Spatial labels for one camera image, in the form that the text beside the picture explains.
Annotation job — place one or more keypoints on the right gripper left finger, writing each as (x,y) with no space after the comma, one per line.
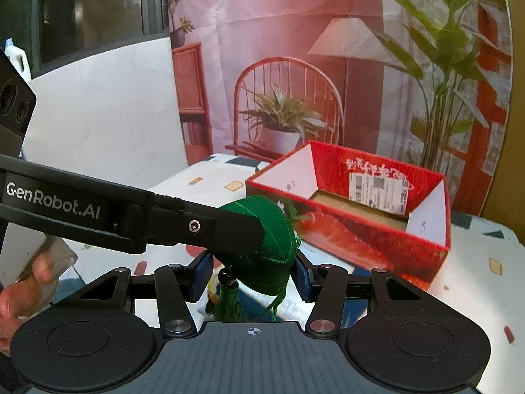
(176,285)

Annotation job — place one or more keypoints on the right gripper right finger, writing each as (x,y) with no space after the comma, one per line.
(325,286)

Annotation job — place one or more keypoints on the green knitted hat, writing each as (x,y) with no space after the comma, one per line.
(265,269)

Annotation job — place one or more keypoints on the printed room backdrop cloth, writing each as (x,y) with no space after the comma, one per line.
(425,82)

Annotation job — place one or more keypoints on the person left hand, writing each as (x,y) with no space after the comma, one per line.
(21,299)

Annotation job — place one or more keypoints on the red strawberry cardboard box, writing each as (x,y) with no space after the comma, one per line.
(365,209)

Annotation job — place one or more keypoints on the white plastic bottle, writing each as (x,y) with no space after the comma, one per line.
(18,59)

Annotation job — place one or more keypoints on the wooden wall panel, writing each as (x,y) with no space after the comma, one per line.
(505,202)

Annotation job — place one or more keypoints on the dark window frame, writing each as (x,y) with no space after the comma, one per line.
(54,33)

